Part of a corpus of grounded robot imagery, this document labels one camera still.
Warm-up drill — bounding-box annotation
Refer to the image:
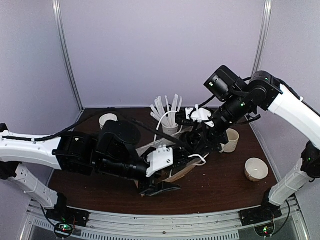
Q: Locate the black coffee cup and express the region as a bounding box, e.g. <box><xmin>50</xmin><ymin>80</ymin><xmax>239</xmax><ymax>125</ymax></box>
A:
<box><xmin>179</xmin><ymin>132</ymin><xmax>207</xmax><ymax>153</ymax></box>

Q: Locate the brown paper bag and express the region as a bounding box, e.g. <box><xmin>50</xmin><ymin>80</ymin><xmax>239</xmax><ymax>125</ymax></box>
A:
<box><xmin>131</xmin><ymin>115</ymin><xmax>210</xmax><ymax>197</ymax></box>

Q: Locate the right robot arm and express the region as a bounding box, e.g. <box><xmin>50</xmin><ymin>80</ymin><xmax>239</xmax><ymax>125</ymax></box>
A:
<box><xmin>204</xmin><ymin>65</ymin><xmax>320</xmax><ymax>221</ymax></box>

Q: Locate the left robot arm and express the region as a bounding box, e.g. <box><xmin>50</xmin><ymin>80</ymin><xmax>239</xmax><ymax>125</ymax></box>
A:
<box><xmin>0</xmin><ymin>120</ymin><xmax>180</xmax><ymax>222</ymax></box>

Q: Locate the cream ceramic mug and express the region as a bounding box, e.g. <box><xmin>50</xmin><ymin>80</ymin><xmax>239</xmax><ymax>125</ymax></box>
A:
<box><xmin>219</xmin><ymin>128</ymin><xmax>240</xmax><ymax>154</ymax></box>

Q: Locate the white cup holding straws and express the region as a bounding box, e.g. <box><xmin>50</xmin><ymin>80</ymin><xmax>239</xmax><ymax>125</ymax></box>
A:
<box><xmin>162</xmin><ymin>123</ymin><xmax>179</xmax><ymax>136</ymax></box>

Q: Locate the wrapped straws bundle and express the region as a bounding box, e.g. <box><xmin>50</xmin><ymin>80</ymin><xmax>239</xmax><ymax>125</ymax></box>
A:
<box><xmin>150</xmin><ymin>94</ymin><xmax>183</xmax><ymax>128</ymax></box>

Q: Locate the white ceramic bowl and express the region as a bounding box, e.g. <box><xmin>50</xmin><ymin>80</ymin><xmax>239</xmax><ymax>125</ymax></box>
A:
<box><xmin>244</xmin><ymin>157</ymin><xmax>269</xmax><ymax>182</ymax></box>

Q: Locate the stack of paper cups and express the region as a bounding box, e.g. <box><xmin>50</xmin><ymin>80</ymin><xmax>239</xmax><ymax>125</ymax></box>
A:
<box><xmin>98</xmin><ymin>113</ymin><xmax>118</xmax><ymax>130</ymax></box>

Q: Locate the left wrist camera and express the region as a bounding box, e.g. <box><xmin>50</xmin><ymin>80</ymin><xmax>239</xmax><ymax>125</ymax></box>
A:
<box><xmin>171</xmin><ymin>147</ymin><xmax>192</xmax><ymax>169</ymax></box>

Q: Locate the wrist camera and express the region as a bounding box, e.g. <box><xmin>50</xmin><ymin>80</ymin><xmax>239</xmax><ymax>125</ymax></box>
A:
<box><xmin>171</xmin><ymin>147</ymin><xmax>192</xmax><ymax>169</ymax></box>
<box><xmin>175</xmin><ymin>107</ymin><xmax>196</xmax><ymax>127</ymax></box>

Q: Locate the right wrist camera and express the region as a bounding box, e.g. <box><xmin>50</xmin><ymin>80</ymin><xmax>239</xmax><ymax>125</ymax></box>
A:
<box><xmin>175</xmin><ymin>107</ymin><xmax>196</xmax><ymax>127</ymax></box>

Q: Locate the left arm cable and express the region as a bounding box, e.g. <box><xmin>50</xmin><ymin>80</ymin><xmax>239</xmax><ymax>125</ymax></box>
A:
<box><xmin>0</xmin><ymin>117</ymin><xmax>193</xmax><ymax>153</ymax></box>

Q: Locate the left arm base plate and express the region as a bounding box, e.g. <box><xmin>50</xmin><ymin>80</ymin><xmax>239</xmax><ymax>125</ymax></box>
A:
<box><xmin>46</xmin><ymin>207</ymin><xmax>90</xmax><ymax>227</ymax></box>

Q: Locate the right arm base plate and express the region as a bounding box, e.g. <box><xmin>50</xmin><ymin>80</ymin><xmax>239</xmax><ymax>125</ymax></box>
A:
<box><xmin>239</xmin><ymin>206</ymin><xmax>282</xmax><ymax>226</ymax></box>

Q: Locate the aluminium frame rail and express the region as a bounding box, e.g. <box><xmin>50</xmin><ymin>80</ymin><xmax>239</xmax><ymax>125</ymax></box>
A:
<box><xmin>21</xmin><ymin>197</ymin><xmax>311</xmax><ymax>240</ymax></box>

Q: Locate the right corner metal post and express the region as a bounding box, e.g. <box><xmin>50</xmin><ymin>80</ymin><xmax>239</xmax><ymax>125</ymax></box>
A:
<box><xmin>251</xmin><ymin>0</ymin><xmax>273</xmax><ymax>75</ymax></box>

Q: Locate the corner metal post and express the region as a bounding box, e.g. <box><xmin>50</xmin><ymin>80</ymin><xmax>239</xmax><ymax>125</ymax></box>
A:
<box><xmin>52</xmin><ymin>0</ymin><xmax>84</xmax><ymax>112</ymax></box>
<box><xmin>251</xmin><ymin>0</ymin><xmax>273</xmax><ymax>75</ymax></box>

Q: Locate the left corner metal post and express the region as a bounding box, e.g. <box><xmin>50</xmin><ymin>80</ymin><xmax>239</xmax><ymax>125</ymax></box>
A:
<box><xmin>52</xmin><ymin>0</ymin><xmax>84</xmax><ymax>112</ymax></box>

